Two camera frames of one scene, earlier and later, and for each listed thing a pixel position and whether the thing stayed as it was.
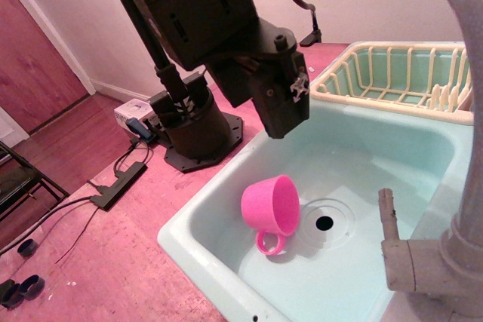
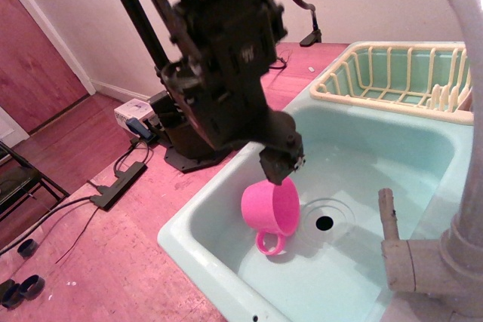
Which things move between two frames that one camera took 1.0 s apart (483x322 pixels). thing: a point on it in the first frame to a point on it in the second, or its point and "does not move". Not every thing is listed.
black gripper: [276, 80] to [282, 154]
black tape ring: [27, 248] does not move
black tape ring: [11, 295] does not move
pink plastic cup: [271, 205] does not move
